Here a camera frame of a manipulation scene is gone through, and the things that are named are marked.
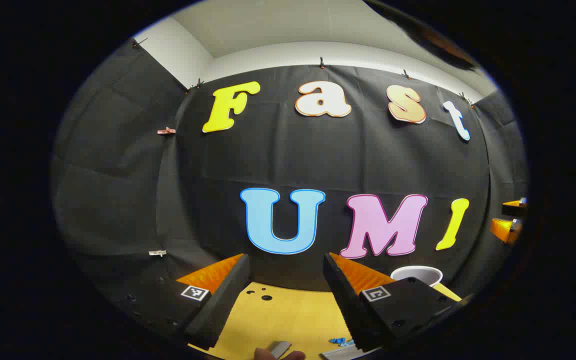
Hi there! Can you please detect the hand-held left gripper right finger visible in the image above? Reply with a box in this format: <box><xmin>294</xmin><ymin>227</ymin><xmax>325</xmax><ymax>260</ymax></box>
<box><xmin>322</xmin><ymin>252</ymin><xmax>463</xmax><ymax>353</ymax></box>

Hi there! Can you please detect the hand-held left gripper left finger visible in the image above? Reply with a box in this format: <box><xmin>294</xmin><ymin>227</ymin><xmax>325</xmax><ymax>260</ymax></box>
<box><xmin>112</xmin><ymin>253</ymin><xmax>253</xmax><ymax>351</ymax></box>

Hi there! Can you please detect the grey dustpan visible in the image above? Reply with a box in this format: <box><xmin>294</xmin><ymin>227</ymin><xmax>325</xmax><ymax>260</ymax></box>
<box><xmin>320</xmin><ymin>346</ymin><xmax>370</xmax><ymax>360</ymax></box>

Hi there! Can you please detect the small grey broom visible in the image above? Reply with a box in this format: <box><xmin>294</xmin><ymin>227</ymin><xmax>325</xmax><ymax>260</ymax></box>
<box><xmin>267</xmin><ymin>341</ymin><xmax>292</xmax><ymax>360</ymax></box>

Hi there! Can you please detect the white ribbed garbage bin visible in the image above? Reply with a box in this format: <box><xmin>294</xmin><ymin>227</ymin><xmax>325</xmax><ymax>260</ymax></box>
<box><xmin>390</xmin><ymin>265</ymin><xmax>444</xmax><ymax>289</ymax></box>

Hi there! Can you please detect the yellow wooden desktop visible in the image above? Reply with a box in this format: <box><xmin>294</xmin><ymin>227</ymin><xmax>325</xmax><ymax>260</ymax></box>
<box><xmin>188</xmin><ymin>281</ymin><xmax>464</xmax><ymax>360</ymax></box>

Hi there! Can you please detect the black backdrop cloth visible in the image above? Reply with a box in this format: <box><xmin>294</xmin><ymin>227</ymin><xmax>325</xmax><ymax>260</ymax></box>
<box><xmin>50</xmin><ymin>37</ymin><xmax>529</xmax><ymax>346</ymax></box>

